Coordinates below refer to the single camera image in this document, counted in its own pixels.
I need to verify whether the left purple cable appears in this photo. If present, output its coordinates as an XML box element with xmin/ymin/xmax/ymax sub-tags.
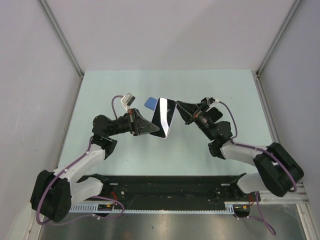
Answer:
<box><xmin>36</xmin><ymin>94</ymin><xmax>126</xmax><ymax>226</ymax></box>

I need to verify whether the left aluminium frame post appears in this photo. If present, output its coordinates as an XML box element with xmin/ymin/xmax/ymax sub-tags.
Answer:
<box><xmin>37</xmin><ymin>0</ymin><xmax>85</xmax><ymax>80</ymax></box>

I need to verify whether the right aluminium frame post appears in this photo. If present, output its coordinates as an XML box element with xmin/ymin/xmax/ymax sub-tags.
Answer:
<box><xmin>255</xmin><ymin>0</ymin><xmax>304</xmax><ymax>77</ymax></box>

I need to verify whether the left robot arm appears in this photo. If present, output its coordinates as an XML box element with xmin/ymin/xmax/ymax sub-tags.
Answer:
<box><xmin>30</xmin><ymin>108</ymin><xmax>160</xmax><ymax>226</ymax></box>

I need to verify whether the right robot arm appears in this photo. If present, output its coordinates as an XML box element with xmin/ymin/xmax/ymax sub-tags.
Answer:
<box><xmin>176</xmin><ymin>97</ymin><xmax>304</xmax><ymax>201</ymax></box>

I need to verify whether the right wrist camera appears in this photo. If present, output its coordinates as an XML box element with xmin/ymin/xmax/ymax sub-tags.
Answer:
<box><xmin>206</xmin><ymin>97</ymin><xmax>220</xmax><ymax>107</ymax></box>

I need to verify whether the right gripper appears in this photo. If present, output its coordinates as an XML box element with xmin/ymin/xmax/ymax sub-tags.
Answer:
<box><xmin>174</xmin><ymin>102</ymin><xmax>216</xmax><ymax>141</ymax></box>

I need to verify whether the blue phone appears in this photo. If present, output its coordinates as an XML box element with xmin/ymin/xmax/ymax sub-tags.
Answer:
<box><xmin>144</xmin><ymin>97</ymin><xmax>158</xmax><ymax>111</ymax></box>

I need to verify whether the aluminium frame post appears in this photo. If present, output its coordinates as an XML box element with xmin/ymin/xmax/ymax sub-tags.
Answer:
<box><xmin>37</xmin><ymin>0</ymin><xmax>85</xmax><ymax>80</ymax></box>
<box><xmin>255</xmin><ymin>0</ymin><xmax>304</xmax><ymax>77</ymax></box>

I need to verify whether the black phone case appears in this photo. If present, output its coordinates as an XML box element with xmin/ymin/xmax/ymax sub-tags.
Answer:
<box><xmin>207</xmin><ymin>107</ymin><xmax>223</xmax><ymax>123</ymax></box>

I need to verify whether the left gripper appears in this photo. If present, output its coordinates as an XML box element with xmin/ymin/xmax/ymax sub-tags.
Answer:
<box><xmin>107</xmin><ymin>108</ymin><xmax>160</xmax><ymax>137</ymax></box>

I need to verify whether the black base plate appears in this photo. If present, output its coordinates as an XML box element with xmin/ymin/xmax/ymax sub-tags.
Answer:
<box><xmin>99</xmin><ymin>175</ymin><xmax>260</xmax><ymax>207</ymax></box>

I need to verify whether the slotted cable duct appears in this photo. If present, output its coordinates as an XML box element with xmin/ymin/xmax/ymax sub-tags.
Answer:
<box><xmin>69</xmin><ymin>201</ymin><xmax>251</xmax><ymax>215</ymax></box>

